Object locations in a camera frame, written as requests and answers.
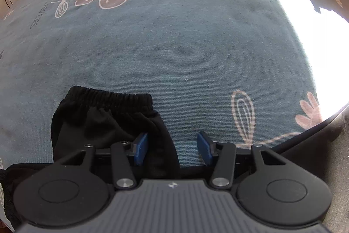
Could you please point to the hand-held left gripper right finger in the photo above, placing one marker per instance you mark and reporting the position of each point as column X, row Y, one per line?
column 204, row 148

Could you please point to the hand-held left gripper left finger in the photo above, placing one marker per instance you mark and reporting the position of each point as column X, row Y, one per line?
column 141, row 149

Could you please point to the black pants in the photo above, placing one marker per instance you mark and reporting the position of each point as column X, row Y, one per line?
column 109, row 123

